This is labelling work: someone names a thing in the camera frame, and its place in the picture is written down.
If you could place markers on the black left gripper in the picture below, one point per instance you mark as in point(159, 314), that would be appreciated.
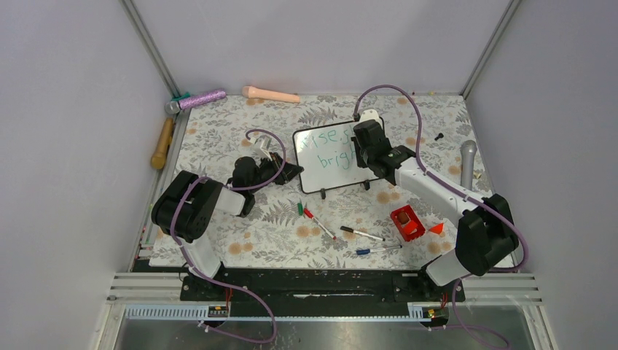
point(276, 162)

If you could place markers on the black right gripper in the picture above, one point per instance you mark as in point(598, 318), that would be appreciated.
point(360, 160)

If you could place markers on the white whiteboard black frame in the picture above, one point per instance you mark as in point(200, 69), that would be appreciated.
point(328, 157)

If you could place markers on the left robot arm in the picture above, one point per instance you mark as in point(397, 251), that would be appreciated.
point(185, 208)

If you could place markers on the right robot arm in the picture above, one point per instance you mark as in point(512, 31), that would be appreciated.
point(485, 232)

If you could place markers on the red marker pen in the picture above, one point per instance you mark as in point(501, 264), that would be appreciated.
point(310, 215)

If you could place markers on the black marker pen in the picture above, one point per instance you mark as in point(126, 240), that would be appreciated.
point(350, 232)

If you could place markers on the red plastic box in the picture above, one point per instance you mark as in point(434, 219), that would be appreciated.
point(407, 223)

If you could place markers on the pink microphone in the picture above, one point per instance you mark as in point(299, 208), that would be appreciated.
point(254, 92)

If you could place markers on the silver microphone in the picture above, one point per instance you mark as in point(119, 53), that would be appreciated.
point(468, 152)

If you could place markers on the small orange block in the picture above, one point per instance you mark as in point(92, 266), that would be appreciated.
point(437, 229)

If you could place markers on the blue marker pen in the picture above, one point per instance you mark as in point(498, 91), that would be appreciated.
point(360, 252)

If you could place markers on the gold microphone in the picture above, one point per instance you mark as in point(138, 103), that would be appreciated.
point(159, 156)

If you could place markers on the purple glitter microphone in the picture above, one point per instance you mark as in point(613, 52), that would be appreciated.
point(187, 101)

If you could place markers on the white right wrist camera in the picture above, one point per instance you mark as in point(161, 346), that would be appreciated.
point(370, 114)

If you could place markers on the whiteboard wire stand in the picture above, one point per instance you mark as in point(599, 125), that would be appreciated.
point(345, 190)

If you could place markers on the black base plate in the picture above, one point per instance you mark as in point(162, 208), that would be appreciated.
point(317, 293)

